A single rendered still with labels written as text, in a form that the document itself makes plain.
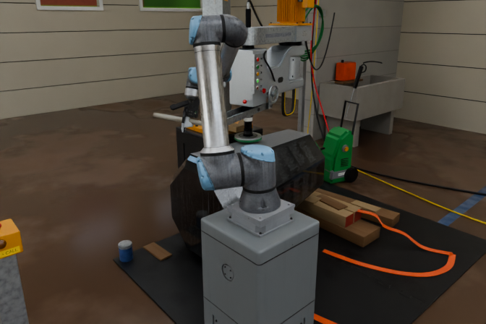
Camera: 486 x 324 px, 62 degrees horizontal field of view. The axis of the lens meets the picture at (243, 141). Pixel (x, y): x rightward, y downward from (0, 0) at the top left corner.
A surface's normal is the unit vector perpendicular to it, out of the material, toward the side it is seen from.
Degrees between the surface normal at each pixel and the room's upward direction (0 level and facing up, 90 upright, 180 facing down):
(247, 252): 90
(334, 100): 90
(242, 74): 90
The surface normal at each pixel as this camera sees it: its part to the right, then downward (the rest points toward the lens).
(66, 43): 0.67, 0.22
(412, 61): -0.74, 0.20
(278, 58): -0.36, -0.58
